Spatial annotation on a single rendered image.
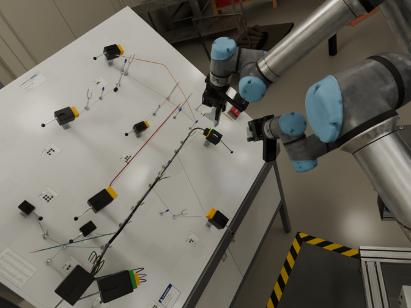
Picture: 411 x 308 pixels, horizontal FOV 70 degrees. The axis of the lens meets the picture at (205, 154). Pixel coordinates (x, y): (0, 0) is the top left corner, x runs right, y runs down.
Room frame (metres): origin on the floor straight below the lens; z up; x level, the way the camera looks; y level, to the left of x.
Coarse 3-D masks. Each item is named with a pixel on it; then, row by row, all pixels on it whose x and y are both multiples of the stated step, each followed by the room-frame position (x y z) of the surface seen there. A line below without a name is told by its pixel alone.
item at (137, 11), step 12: (156, 0) 5.26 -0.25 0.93; (168, 0) 5.17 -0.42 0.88; (180, 0) 5.08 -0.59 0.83; (240, 0) 5.25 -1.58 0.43; (144, 12) 5.40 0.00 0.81; (204, 24) 5.49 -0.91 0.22; (216, 24) 5.24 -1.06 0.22; (228, 24) 5.00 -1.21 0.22; (168, 36) 5.69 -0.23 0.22; (180, 36) 5.42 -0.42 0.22; (192, 36) 5.17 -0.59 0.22
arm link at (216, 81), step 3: (210, 72) 0.92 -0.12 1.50; (210, 75) 0.92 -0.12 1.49; (231, 75) 0.91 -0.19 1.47; (210, 78) 0.93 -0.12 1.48; (213, 78) 0.91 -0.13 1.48; (216, 78) 0.90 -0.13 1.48; (219, 78) 0.89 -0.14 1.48; (222, 78) 0.89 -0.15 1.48; (225, 78) 0.89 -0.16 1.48; (228, 78) 0.89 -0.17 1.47; (210, 81) 0.93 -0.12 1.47; (213, 81) 0.91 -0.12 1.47; (216, 81) 0.90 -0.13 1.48; (219, 81) 0.90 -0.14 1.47; (222, 81) 0.89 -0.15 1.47; (225, 81) 0.89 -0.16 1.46; (228, 81) 0.90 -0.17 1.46; (216, 84) 0.91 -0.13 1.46; (219, 84) 0.90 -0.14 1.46; (222, 84) 0.90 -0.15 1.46; (225, 84) 0.90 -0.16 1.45
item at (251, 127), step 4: (264, 116) 0.83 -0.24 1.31; (268, 116) 0.83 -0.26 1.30; (272, 116) 0.83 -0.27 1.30; (252, 120) 0.88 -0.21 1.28; (256, 120) 0.88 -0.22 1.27; (260, 120) 0.87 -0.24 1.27; (264, 120) 0.83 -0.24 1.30; (248, 124) 0.90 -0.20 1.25; (252, 124) 0.89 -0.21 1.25; (256, 124) 0.86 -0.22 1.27; (260, 124) 0.85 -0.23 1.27; (264, 124) 0.81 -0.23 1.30; (252, 128) 0.88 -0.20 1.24; (256, 128) 0.85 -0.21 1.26; (260, 128) 0.85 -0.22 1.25; (252, 132) 0.88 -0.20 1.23; (256, 132) 0.84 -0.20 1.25; (260, 132) 0.84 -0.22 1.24; (264, 132) 0.79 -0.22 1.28; (256, 136) 0.84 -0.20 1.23; (260, 136) 0.83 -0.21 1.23; (256, 140) 0.83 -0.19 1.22; (260, 140) 0.83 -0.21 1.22
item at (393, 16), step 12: (396, 0) 0.68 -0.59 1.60; (408, 0) 0.67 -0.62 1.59; (384, 12) 0.71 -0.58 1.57; (396, 12) 0.68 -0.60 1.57; (408, 12) 0.67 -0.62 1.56; (396, 24) 0.69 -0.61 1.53; (408, 24) 0.67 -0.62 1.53; (396, 36) 0.70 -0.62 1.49; (408, 36) 0.67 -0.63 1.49; (408, 48) 0.67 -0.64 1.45
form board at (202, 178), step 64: (64, 64) 1.30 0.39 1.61; (0, 128) 1.03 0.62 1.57; (128, 128) 1.10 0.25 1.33; (192, 128) 1.15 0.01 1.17; (0, 192) 0.85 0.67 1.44; (64, 192) 0.86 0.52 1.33; (128, 192) 0.88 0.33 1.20; (192, 192) 0.90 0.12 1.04; (64, 256) 0.68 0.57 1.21; (128, 256) 0.68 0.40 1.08; (192, 256) 0.69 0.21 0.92
